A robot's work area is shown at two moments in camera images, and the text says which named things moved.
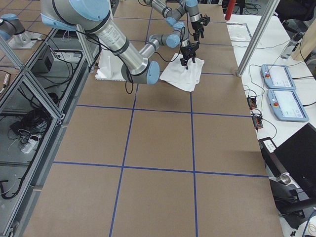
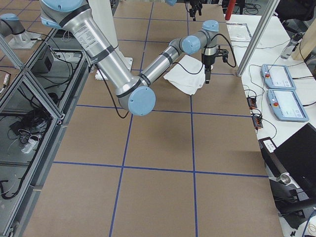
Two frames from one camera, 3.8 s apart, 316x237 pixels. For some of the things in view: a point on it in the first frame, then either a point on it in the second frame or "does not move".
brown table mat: x=143 y=160 does not move
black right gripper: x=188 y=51 to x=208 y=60
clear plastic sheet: x=239 y=32 does not move
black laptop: x=294 y=157 does not move
